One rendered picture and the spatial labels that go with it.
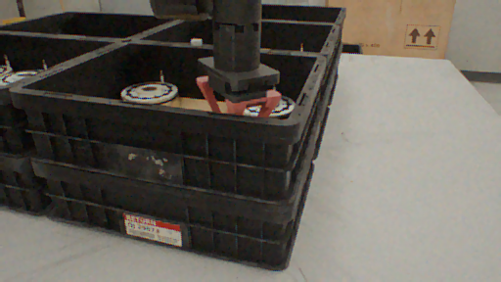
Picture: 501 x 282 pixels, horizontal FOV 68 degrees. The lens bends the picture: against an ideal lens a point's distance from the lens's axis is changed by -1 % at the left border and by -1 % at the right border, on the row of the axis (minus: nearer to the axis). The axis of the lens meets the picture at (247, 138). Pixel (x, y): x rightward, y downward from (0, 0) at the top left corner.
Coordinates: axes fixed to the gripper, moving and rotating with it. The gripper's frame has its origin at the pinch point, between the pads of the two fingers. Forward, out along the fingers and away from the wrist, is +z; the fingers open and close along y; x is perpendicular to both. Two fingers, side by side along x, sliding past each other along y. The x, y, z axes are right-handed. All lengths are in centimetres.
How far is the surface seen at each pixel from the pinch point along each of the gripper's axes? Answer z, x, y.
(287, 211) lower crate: 6.0, 0.7, 11.4
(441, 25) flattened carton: 32, 279, -150
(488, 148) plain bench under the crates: 16, 62, 5
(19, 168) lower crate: 7.9, -27.3, -18.3
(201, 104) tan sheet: 4.6, 4.2, -21.4
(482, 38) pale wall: 44, 322, -136
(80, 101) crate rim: -4.9, -17.9, -7.8
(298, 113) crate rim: -5.6, 3.0, 9.3
